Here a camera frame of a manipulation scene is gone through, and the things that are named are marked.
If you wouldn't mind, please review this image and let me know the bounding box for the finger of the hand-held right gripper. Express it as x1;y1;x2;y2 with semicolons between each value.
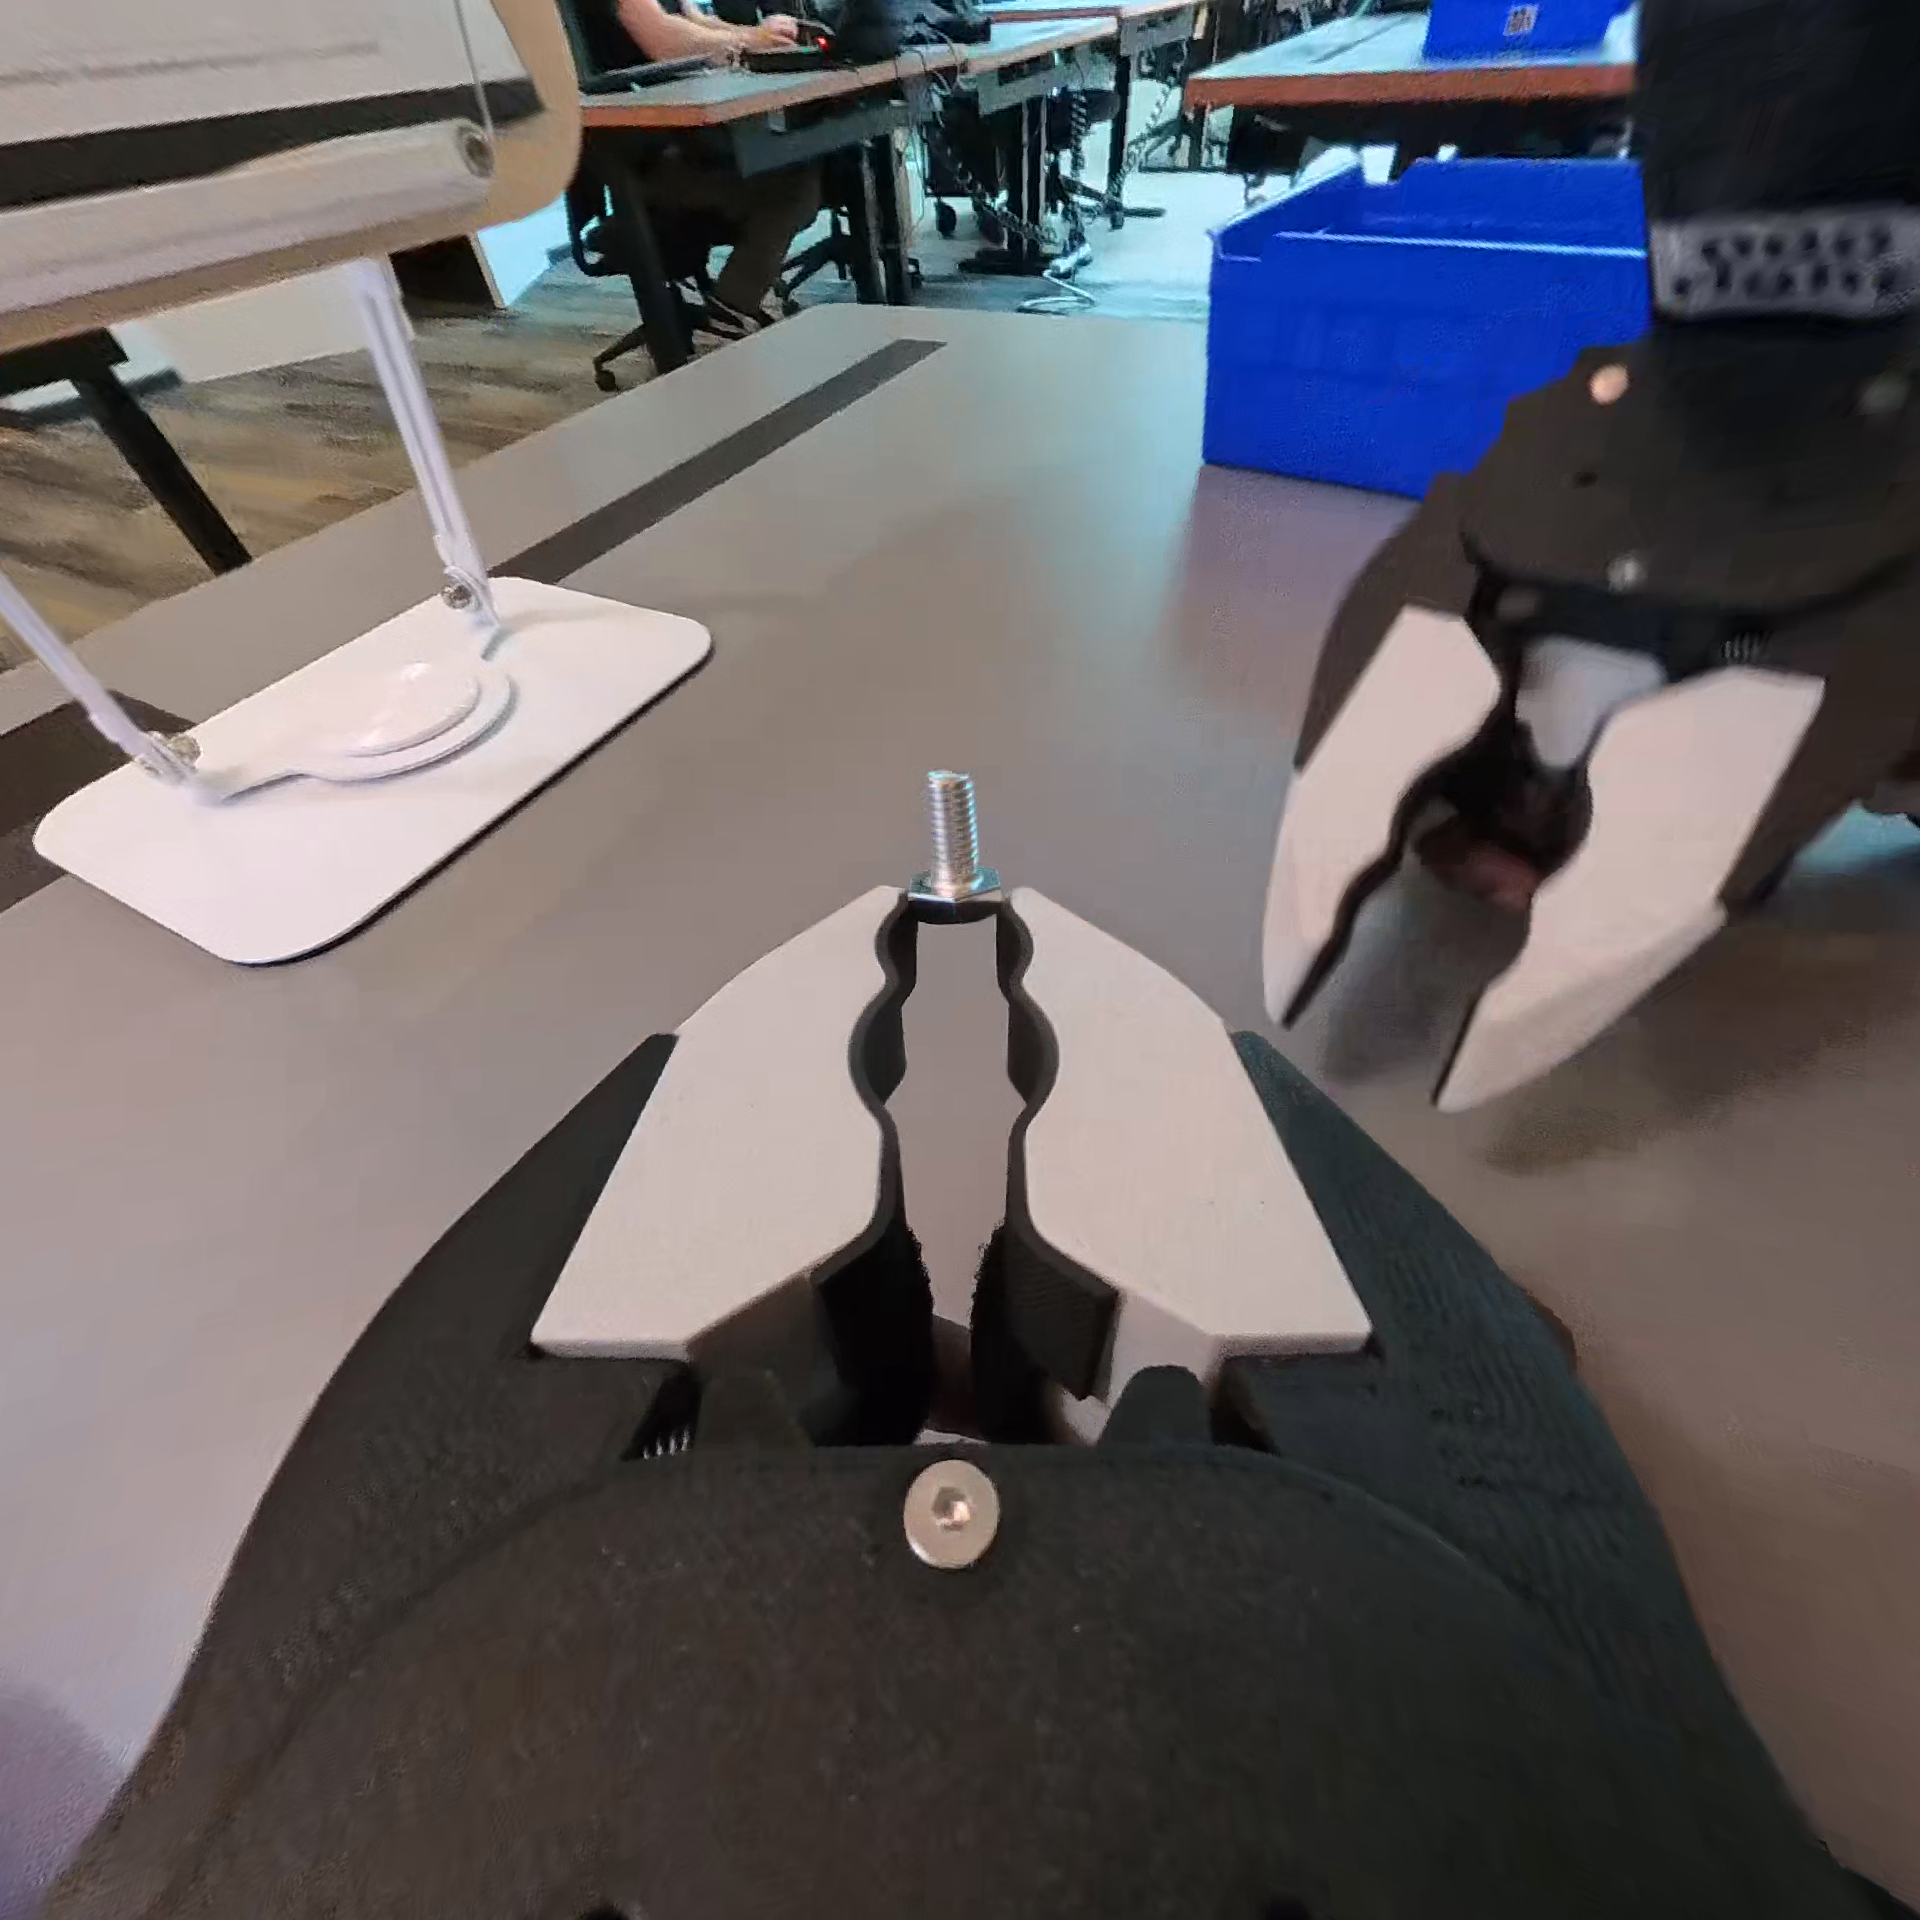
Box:
1428;662;1836;1116
1259;603;1514;1032

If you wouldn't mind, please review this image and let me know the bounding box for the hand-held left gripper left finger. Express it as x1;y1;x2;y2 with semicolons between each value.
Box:
531;885;917;1413

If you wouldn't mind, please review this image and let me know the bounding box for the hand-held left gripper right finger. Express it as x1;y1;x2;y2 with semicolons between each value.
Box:
998;887;1375;1414

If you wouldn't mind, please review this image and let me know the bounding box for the short steel hex bolt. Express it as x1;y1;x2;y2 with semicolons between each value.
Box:
903;768;1011;911

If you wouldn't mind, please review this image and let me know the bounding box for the person's right hand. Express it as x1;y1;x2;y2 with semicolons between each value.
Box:
1415;816;1550;911

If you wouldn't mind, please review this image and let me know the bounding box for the blue plastic bin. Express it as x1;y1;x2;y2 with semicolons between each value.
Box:
1200;152;1655;502

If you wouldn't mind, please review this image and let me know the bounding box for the small blue desk bin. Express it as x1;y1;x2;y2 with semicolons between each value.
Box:
1422;0;1642;67

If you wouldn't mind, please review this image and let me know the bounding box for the white display stand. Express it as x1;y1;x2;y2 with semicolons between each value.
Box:
0;255;715;968

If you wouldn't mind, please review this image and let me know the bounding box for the black office chair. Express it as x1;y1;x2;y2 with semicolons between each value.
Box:
564;163;725;395

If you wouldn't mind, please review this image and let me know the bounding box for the wooden desk with black legs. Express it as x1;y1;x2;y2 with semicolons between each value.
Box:
574;7;1202;379

